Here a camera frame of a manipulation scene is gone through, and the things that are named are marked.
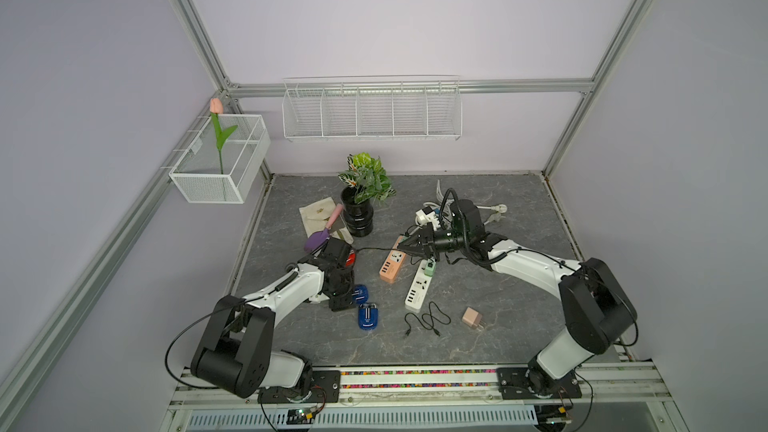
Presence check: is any blue electric shaver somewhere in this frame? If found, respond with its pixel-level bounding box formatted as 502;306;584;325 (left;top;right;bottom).
358;303;379;331
352;284;369;306

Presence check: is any white power strip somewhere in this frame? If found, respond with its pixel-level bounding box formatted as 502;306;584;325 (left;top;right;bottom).
404;259;433;312

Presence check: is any green charger adapter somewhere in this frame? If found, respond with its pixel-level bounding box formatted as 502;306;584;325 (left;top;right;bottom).
423;259;436;277

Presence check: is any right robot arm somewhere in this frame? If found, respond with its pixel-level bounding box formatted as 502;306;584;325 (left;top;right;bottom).
397;189;637;398

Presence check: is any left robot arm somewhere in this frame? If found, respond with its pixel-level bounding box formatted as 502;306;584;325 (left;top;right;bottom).
164;238;358;399

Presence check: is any orange power strip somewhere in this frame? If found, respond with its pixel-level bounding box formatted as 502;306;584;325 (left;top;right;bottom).
379;235;407;284

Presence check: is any potted green plant black vase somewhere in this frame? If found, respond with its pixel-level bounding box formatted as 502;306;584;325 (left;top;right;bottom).
338;152;396;237

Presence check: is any pink charger adapter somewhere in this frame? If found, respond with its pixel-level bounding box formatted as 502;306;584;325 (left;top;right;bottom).
461;307;485;329

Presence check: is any artificial pink tulip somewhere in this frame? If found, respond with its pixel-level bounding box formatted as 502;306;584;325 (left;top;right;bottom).
209;98;238;174

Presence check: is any coiled white power cord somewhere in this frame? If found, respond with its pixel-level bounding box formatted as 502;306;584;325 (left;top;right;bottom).
419;178;510;223

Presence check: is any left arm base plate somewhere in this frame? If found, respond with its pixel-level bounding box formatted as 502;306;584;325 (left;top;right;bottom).
258;369;341;405

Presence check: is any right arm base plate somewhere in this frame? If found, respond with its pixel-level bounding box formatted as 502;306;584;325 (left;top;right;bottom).
496;367;582;400

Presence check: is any white wire wall shelf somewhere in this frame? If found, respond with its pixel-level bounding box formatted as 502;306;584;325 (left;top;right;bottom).
282;75;463;141

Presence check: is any white mesh wall basket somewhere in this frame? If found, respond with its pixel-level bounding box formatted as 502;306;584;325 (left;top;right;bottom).
169;114;270;204

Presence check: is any white vented cable duct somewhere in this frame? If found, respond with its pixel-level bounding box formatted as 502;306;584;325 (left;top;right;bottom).
182;404;538;431

